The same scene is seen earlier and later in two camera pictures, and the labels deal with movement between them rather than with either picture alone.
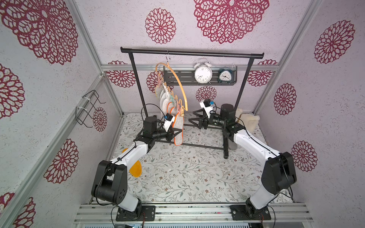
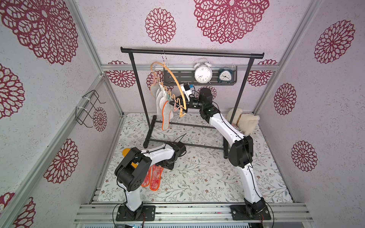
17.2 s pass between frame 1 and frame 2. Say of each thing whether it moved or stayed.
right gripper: moved
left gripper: moved
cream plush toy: stayed
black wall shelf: stayed
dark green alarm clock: stayed
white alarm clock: stayed
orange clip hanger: moved
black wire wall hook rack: stayed
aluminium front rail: stayed
